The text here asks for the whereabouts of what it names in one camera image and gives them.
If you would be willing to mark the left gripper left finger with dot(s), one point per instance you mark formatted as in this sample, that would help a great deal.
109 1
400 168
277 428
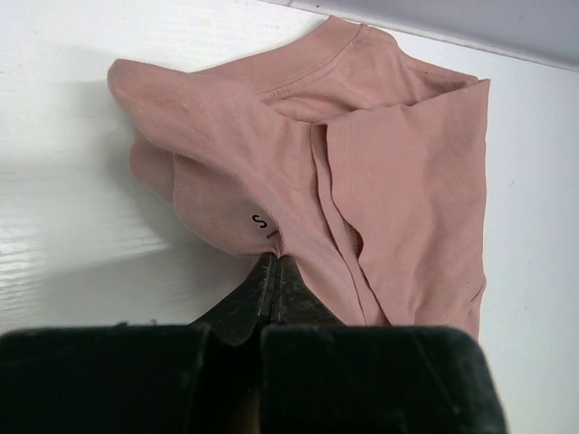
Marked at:
196 378

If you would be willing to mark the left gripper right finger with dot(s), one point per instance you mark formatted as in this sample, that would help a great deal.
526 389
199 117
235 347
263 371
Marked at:
319 376

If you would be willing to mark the pink t shirt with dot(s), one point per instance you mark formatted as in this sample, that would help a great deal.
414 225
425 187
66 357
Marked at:
365 165

